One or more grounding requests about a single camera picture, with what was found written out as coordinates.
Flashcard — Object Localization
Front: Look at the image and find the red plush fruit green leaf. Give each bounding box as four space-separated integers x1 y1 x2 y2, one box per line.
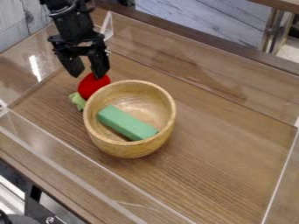
69 73 111 111

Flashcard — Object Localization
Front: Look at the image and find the green rectangular block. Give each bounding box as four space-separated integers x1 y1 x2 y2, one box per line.
98 105 159 141

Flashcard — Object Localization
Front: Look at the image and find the clear acrylic corner bracket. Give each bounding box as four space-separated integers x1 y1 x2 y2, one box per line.
95 12 114 41

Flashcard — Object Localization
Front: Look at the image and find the wooden bowl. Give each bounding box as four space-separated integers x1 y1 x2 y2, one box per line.
83 80 176 158

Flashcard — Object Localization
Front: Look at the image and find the black table frame bracket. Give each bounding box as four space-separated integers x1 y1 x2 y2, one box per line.
24 185 65 224

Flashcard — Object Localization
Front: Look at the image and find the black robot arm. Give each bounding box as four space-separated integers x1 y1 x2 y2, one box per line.
39 0 110 80

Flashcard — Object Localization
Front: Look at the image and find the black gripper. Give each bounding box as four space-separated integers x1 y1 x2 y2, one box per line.
48 7 110 80

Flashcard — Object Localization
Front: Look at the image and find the metal table leg background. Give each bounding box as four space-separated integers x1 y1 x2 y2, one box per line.
262 9 295 54

